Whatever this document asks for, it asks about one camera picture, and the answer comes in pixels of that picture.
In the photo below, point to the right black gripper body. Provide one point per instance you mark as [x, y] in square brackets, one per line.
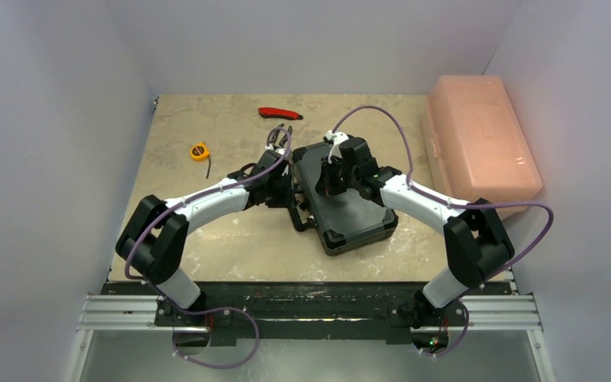
[334, 179]

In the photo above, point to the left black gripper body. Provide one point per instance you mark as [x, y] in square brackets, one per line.
[280, 194]

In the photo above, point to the black poker set case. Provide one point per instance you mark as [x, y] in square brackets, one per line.
[343, 222]

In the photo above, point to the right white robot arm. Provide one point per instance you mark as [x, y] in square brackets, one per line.
[477, 244]

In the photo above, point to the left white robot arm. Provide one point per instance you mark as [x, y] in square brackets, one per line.
[154, 238]

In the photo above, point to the black grey pliers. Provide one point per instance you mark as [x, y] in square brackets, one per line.
[278, 138]

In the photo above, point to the red utility knife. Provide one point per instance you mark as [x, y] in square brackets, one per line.
[278, 113]

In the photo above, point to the yellow tape measure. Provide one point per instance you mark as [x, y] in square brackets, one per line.
[200, 153]

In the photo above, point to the pink plastic storage bin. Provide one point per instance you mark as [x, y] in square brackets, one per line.
[474, 142]

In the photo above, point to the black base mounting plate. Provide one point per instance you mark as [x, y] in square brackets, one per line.
[381, 311]

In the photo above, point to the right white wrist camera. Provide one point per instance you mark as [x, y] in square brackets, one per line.
[335, 139]

